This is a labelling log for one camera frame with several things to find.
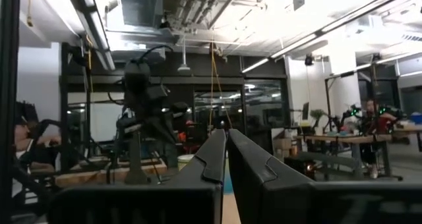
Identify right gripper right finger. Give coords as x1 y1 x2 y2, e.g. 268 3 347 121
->
227 128 422 224

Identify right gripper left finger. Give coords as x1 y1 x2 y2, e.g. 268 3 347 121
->
45 128 228 224

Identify black box purple light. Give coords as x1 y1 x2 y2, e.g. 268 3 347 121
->
285 156 316 181

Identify green table mat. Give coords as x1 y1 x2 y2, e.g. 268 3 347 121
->
223 161 235 195

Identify cardboard boxes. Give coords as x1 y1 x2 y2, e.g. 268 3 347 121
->
272 136 293 159

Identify wooden background table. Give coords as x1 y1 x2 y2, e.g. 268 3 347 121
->
295 125 422 182

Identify wooden workbench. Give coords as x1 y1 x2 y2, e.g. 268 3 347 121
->
54 157 169 188

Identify black background monitor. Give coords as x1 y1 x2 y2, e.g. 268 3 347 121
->
301 101 311 121

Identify small background potted plant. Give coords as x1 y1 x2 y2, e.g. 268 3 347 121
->
309 108 327 129

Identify person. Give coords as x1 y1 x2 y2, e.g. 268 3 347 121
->
359 98 396 179
11 100 63 202

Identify grey pendant lamp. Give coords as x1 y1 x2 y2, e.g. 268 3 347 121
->
177 36 192 73

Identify orange hanging rope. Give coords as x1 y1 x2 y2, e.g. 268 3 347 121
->
207 42 233 136

